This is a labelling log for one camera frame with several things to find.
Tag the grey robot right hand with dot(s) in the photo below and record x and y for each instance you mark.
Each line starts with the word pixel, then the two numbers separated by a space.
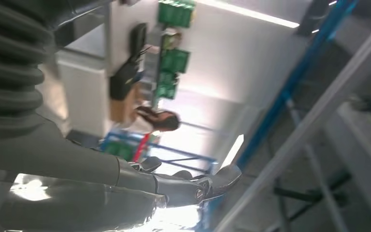
pixel 60 192

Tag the person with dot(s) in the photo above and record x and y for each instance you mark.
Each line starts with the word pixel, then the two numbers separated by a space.
pixel 169 123

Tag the ceiling light strip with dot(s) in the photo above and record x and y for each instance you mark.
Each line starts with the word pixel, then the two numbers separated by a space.
pixel 252 14
pixel 233 150

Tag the stainless steel table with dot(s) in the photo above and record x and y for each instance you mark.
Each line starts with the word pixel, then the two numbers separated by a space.
pixel 300 134

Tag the blue metal beam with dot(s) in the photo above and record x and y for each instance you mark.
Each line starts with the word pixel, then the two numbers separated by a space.
pixel 288 86

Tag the blue metal cart frame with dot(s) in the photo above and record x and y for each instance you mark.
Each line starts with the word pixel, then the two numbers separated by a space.
pixel 121 136

